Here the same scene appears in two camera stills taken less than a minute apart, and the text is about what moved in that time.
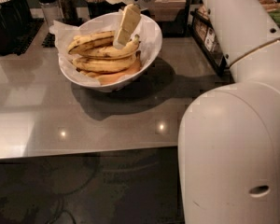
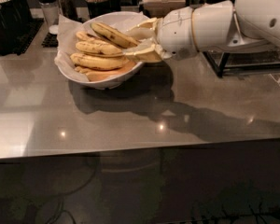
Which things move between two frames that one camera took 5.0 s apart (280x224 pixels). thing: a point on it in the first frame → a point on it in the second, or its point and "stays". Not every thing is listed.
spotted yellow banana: x=91 y=40 → x=114 y=35
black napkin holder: x=173 y=9 stays
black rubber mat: x=19 y=46 stays
